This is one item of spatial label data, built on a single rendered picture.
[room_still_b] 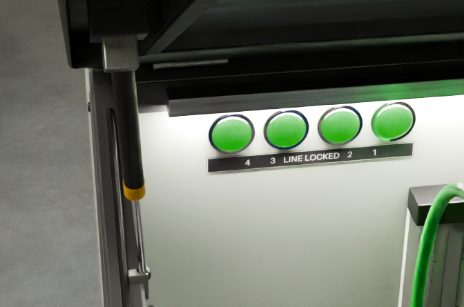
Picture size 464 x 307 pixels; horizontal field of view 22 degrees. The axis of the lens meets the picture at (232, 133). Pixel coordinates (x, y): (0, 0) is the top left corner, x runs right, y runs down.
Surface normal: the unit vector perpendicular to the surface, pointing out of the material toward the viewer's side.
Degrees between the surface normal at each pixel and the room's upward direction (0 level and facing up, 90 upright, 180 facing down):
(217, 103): 90
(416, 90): 90
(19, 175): 0
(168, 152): 90
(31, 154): 0
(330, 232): 90
